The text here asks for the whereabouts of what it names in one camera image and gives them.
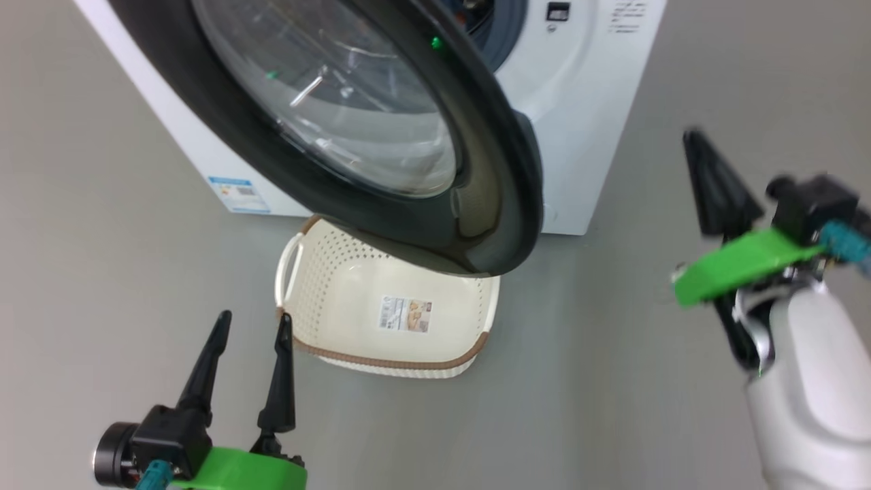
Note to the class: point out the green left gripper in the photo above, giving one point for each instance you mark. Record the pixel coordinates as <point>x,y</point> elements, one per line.
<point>245,473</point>

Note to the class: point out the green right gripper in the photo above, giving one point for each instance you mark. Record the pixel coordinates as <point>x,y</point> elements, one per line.
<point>735,265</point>

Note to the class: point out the black-rimmed glass washer door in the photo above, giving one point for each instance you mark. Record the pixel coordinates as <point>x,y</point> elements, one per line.
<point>490,204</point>

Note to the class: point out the white front-load washing machine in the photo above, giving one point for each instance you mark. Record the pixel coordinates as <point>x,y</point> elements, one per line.
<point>578,102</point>

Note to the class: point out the white perforated laundry basket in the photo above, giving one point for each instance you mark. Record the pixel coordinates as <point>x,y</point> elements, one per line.
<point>354,320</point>

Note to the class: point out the paper basket label sticker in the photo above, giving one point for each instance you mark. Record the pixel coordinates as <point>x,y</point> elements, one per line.
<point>405,314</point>

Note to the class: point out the blue energy label sticker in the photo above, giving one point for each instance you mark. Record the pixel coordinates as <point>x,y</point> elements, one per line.
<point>238,195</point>

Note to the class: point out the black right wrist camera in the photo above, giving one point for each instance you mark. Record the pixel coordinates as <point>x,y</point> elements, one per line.
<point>813,204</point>

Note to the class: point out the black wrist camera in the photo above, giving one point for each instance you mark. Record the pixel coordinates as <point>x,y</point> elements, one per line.
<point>170,435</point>
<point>813,204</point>

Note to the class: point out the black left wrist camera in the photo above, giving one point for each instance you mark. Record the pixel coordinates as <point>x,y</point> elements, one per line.
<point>170,435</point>

